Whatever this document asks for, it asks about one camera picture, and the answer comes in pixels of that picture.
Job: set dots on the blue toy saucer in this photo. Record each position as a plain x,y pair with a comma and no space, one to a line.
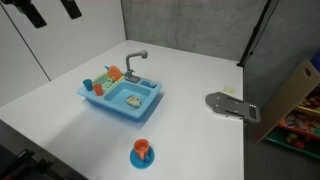
146,162

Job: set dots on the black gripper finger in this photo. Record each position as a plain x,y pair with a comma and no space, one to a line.
71,8
33,15

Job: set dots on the blue toy bin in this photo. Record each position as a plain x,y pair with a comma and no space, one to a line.
316,60

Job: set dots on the blue toy sink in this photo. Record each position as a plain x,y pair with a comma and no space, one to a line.
116,96

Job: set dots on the black stand pole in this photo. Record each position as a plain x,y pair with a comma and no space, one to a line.
255,33

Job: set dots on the black tripod equipment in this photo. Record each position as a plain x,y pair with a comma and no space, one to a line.
20,163

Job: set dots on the pale yellow sticky note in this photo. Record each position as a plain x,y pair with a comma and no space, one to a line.
229,89

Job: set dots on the cardboard box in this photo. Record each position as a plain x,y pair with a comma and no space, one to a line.
283,103

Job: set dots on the blue toy cup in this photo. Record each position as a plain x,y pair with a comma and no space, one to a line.
87,85

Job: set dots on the grey metal mounting plate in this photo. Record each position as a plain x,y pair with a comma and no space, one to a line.
220,103

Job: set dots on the blue toy utensil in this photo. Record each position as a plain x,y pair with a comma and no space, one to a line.
107,68

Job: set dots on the orange toy tumbler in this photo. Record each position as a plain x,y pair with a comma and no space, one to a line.
98,90

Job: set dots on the grey toy faucet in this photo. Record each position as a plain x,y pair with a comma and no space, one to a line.
128,61

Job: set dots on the yellow green dish rack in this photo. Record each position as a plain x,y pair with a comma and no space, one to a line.
103,80

